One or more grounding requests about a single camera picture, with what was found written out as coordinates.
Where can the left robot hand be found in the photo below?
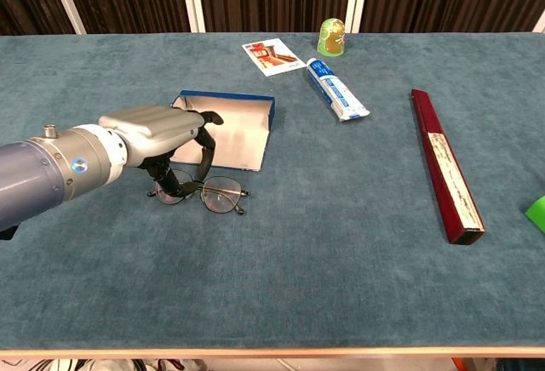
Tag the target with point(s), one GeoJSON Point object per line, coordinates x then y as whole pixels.
{"type": "Point", "coordinates": [157, 130]}

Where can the blue glasses case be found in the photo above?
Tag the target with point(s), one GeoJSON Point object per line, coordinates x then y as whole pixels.
{"type": "Point", "coordinates": [242, 132]}

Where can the thin-framed eyeglasses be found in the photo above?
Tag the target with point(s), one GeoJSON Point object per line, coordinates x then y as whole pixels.
{"type": "Point", "coordinates": [219, 194]}

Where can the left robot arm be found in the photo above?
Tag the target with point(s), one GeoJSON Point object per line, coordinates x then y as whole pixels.
{"type": "Point", "coordinates": [42, 171]}

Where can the photo card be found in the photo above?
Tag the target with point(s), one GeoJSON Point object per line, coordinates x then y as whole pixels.
{"type": "Point", "coordinates": [272, 56]}

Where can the teal table cloth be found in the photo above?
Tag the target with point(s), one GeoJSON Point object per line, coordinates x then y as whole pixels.
{"type": "Point", "coordinates": [298, 239]}

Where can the white blue toothpaste tube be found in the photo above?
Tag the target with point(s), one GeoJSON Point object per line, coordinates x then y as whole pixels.
{"type": "Point", "coordinates": [334, 88]}

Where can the dark red long box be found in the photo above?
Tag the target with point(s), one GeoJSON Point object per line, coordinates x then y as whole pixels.
{"type": "Point", "coordinates": [430, 150]}

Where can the green building block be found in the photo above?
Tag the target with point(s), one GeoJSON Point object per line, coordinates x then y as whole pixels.
{"type": "Point", "coordinates": [537, 215]}

